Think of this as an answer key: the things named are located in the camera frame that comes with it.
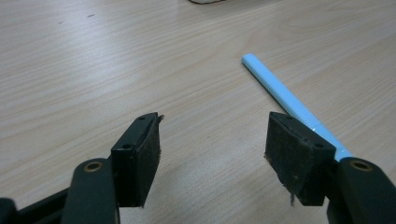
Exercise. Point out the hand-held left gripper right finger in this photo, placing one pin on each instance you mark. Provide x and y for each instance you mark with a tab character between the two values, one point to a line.
297	161

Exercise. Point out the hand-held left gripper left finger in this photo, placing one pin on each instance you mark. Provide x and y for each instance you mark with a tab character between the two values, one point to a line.
135	165

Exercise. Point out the light blue pen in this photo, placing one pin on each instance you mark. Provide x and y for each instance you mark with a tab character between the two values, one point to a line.
281	93

